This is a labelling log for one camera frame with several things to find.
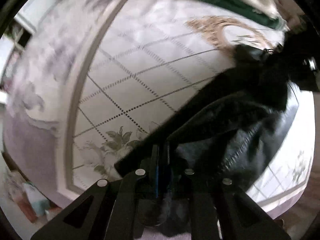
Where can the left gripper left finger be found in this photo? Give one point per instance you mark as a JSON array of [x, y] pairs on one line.
[[106, 210]]

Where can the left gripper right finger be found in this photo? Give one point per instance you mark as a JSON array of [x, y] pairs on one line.
[[221, 210]]

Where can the black leather jacket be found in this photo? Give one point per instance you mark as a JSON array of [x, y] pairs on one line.
[[232, 129]]

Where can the floral white bed sheet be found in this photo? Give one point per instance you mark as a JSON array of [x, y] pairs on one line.
[[99, 76]]

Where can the green folded garment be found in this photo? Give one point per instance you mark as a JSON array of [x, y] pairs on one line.
[[240, 8]]

